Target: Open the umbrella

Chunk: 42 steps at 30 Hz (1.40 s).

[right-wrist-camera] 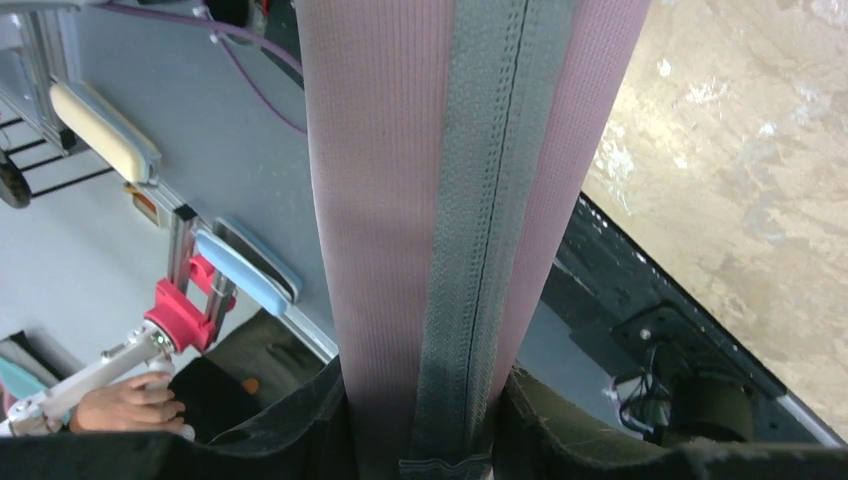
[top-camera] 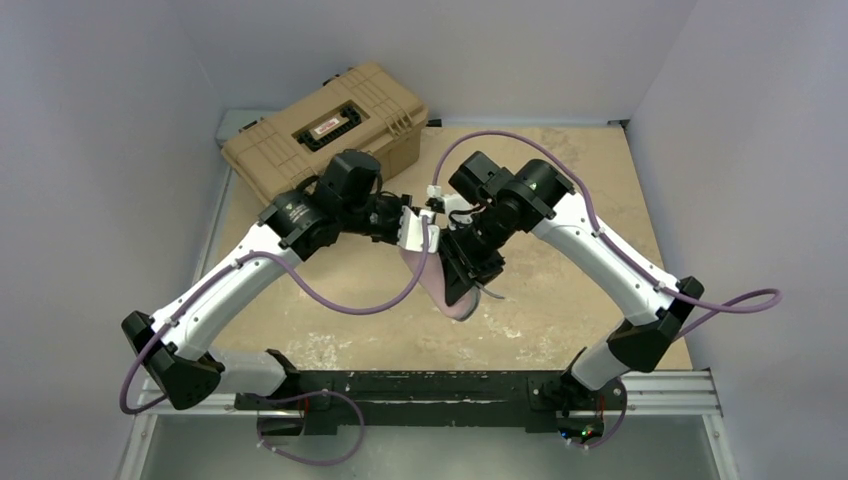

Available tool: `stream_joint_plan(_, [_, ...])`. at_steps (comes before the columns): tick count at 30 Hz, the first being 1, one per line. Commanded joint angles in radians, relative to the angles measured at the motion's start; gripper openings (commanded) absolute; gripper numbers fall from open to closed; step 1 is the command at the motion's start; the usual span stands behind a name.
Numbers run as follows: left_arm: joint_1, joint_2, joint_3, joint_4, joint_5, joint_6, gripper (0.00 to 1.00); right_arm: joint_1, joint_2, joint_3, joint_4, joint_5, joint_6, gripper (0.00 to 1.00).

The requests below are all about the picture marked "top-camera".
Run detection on pink grey umbrella case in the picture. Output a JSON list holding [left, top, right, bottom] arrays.
[[417, 253, 481, 322]]

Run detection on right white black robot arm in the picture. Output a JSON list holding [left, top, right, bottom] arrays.
[[428, 152, 705, 391]]

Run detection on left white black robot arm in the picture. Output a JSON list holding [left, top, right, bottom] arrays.
[[119, 150, 437, 415]]

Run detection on tan plastic toolbox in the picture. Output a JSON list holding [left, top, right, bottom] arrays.
[[221, 62, 429, 203]]

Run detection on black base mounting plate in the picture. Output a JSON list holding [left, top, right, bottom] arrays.
[[234, 362, 627, 441]]

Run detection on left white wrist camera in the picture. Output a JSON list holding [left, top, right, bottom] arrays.
[[397, 206, 440, 254]]

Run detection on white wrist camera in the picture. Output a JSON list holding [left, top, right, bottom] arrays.
[[426, 185, 473, 230], [397, 206, 440, 254]]

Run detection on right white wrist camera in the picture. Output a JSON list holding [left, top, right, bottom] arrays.
[[426, 185, 473, 230]]

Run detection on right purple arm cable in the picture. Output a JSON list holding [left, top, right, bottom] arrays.
[[430, 129, 784, 342]]

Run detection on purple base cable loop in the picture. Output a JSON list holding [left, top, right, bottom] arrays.
[[255, 389, 368, 468]]

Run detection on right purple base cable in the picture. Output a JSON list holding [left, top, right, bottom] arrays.
[[563, 384, 633, 452]]

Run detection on aluminium frame rail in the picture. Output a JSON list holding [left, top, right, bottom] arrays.
[[119, 371, 737, 479]]

